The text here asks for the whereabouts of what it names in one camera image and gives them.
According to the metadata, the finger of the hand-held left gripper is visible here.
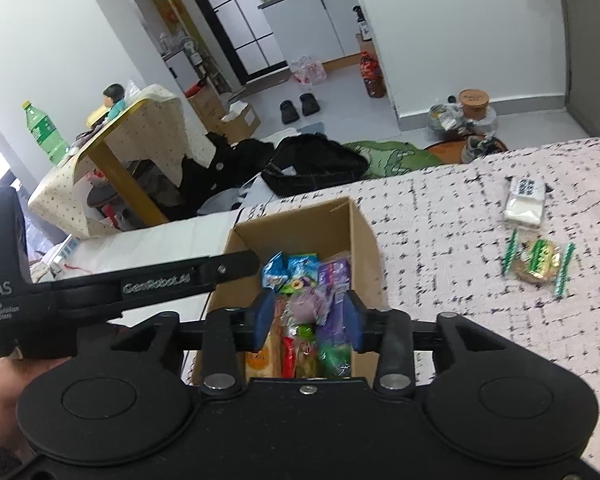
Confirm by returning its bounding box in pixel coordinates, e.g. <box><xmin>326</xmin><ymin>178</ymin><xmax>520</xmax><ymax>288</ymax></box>
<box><xmin>120</xmin><ymin>249</ymin><xmax>262</xmax><ymax>315</ymax></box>

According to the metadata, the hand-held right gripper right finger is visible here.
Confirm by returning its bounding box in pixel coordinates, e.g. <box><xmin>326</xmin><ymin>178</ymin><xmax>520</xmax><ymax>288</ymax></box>
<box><xmin>344</xmin><ymin>289</ymin><xmax>508</xmax><ymax>392</ymax></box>

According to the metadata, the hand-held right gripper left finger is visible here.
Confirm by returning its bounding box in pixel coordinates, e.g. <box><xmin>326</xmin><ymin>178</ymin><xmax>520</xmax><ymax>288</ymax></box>
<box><xmin>109</xmin><ymin>290</ymin><xmax>277</xmax><ymax>395</ymax></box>

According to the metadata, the orange bread packet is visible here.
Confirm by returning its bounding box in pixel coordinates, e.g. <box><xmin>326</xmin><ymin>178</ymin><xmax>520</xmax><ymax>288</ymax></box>
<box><xmin>245</xmin><ymin>305</ymin><xmax>283</xmax><ymax>379</ymax></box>

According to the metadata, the dark green cake packet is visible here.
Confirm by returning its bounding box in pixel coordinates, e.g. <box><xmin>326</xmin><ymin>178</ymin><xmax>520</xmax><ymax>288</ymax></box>
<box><xmin>320</xmin><ymin>342</ymin><xmax>353</xmax><ymax>379</ymax></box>

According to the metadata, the red snack packet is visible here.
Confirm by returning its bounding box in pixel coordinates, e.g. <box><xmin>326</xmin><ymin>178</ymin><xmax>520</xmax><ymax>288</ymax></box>
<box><xmin>280</xmin><ymin>335</ymin><xmax>299</xmax><ymax>379</ymax></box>

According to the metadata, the long blueberry cake packet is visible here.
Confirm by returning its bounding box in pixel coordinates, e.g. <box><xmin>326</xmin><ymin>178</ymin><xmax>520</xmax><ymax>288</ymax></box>
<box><xmin>317</xmin><ymin>257</ymin><xmax>353</xmax><ymax>346</ymax></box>

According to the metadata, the blue snack packet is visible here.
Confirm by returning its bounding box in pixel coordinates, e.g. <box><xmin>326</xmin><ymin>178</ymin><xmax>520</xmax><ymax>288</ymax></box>
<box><xmin>286</xmin><ymin>254</ymin><xmax>321</xmax><ymax>282</ymax></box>
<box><xmin>261</xmin><ymin>251</ymin><xmax>291</xmax><ymax>293</ymax></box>

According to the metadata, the brown cardboard box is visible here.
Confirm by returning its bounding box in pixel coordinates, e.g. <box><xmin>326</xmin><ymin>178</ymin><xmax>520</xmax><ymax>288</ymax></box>
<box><xmin>190</xmin><ymin>196</ymin><xmax>388</xmax><ymax>386</ymax></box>

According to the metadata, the green-ended cracker packet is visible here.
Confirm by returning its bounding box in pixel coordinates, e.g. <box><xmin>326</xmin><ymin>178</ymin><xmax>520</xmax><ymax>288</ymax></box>
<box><xmin>502</xmin><ymin>228</ymin><xmax>577</xmax><ymax>298</ymax></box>

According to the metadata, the white black snack packet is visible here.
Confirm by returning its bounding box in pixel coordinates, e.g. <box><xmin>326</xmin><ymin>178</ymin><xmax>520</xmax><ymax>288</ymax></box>
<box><xmin>501</xmin><ymin>176</ymin><xmax>548</xmax><ymax>231</ymax></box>

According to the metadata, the person's left hand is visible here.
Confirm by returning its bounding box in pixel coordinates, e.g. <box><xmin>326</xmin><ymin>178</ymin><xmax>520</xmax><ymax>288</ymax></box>
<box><xmin>0</xmin><ymin>357</ymin><xmax>68</xmax><ymax>436</ymax></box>

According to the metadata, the white power strip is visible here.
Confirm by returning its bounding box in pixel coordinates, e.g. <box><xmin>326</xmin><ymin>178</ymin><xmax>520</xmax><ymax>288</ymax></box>
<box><xmin>50</xmin><ymin>237</ymin><xmax>83</xmax><ymax>268</ymax></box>

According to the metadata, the black clothes pile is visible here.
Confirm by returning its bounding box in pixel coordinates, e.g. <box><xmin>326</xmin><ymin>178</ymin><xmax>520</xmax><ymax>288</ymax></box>
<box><xmin>177</xmin><ymin>132</ymin><xmax>276</xmax><ymax>211</ymax></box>

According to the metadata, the green plastic bottle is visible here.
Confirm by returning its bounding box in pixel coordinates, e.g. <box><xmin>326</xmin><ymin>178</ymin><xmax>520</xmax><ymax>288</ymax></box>
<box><xmin>22</xmin><ymin>101</ymin><xmax>71</xmax><ymax>166</ymax></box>

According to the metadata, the table with dotted cloth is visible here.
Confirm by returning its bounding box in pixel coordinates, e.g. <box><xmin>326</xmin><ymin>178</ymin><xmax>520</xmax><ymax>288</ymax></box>
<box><xmin>27</xmin><ymin>85</ymin><xmax>216</xmax><ymax>238</ymax></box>

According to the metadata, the black bag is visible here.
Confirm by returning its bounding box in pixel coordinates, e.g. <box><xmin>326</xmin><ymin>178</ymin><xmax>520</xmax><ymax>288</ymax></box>
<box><xmin>260</xmin><ymin>132</ymin><xmax>371</xmax><ymax>197</ymax></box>

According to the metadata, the cardboard box with white paper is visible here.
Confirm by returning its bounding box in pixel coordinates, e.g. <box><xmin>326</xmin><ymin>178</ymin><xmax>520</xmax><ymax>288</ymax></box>
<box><xmin>219</xmin><ymin>101</ymin><xmax>262</xmax><ymax>143</ymax></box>

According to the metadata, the green cloth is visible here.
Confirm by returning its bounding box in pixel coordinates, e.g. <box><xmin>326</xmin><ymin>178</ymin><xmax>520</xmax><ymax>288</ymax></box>
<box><xmin>342</xmin><ymin>140</ymin><xmax>443</xmax><ymax>178</ymax></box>

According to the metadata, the small open cardboard box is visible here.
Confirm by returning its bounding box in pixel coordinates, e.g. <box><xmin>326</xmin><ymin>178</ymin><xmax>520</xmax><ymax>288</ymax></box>
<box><xmin>187</xmin><ymin>85</ymin><xmax>226</xmax><ymax>131</ymax></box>

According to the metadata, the seated doll figure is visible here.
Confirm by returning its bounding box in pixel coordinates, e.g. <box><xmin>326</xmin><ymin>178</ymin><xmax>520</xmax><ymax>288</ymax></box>
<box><xmin>86</xmin><ymin>83</ymin><xmax>128</xmax><ymax>128</ymax></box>

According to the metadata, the round brown mat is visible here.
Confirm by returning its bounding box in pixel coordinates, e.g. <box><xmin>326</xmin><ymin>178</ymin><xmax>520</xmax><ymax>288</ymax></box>
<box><xmin>422</xmin><ymin>137</ymin><xmax>508</xmax><ymax>166</ymax></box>

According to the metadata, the grey sneaker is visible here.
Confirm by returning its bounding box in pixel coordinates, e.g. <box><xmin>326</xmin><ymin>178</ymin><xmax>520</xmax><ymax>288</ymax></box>
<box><xmin>460</xmin><ymin>135</ymin><xmax>508</xmax><ymax>163</ymax></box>

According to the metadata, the clear plastic bag of goods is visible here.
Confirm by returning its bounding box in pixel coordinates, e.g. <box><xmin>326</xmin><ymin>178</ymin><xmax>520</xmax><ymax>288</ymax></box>
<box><xmin>427</xmin><ymin>101</ymin><xmax>463</xmax><ymax>133</ymax></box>

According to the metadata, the small white fan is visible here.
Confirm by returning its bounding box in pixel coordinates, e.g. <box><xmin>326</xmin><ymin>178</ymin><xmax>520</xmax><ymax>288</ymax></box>
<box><xmin>180</xmin><ymin>37</ymin><xmax>201</xmax><ymax>66</ymax></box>

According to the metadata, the pink plastic bag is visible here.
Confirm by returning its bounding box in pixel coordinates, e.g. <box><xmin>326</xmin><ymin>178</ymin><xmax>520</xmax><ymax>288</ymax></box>
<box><xmin>289</xmin><ymin>56</ymin><xmax>328</xmax><ymax>85</ymax></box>

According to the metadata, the red cooking oil bottle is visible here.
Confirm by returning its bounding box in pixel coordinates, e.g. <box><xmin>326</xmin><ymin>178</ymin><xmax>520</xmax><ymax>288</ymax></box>
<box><xmin>359</xmin><ymin>51</ymin><xmax>387</xmax><ymax>98</ymax></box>

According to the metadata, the jar with wooden lid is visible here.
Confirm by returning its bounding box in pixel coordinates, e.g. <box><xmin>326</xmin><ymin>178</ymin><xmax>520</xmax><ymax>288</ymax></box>
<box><xmin>457</xmin><ymin>89</ymin><xmax>491</xmax><ymax>121</ymax></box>

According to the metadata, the black framed sliding door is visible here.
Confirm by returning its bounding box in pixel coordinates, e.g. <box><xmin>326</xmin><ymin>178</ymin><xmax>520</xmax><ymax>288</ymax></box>
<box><xmin>175</xmin><ymin>0</ymin><xmax>291</xmax><ymax>83</ymax></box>

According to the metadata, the white kitchen cabinet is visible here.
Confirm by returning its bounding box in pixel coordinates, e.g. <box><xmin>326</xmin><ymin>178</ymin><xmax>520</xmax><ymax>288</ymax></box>
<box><xmin>257</xmin><ymin>0</ymin><xmax>366</xmax><ymax>68</ymax></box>

